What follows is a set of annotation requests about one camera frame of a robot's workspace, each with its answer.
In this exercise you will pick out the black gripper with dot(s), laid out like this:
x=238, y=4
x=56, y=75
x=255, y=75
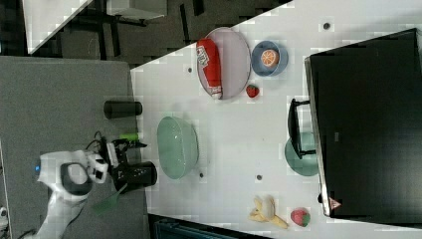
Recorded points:
x=127, y=176

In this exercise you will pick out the green strainer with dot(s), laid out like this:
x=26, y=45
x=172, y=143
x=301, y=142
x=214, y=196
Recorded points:
x=177, y=147

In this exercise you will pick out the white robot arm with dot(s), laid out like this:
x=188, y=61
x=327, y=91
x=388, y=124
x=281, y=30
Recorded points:
x=71, y=176

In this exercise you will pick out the black cylinder upper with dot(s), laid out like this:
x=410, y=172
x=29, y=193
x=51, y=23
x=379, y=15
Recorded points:
x=122, y=109

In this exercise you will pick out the peeled banana toy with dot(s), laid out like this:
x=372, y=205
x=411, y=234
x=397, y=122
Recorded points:
x=265, y=211

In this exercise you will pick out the red ketchup bottle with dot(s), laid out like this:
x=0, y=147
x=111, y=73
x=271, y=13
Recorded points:
x=209, y=61

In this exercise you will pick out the small red strawberry toy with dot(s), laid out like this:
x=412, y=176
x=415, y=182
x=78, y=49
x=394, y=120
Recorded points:
x=252, y=91

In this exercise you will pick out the grey round plate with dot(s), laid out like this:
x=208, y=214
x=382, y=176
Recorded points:
x=235, y=62

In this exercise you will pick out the large red strawberry toy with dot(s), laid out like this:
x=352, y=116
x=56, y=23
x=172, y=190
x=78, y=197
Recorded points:
x=301, y=217

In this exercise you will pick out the green cup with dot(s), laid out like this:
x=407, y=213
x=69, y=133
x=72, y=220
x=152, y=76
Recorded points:
x=305, y=165

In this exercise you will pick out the small blue bowl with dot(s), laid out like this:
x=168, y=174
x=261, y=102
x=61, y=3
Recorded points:
x=257, y=64

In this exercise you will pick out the orange slice toy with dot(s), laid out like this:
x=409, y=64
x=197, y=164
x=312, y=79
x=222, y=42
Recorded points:
x=270, y=58

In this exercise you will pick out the black toaster oven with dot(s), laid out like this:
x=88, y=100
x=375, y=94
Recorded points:
x=366, y=107

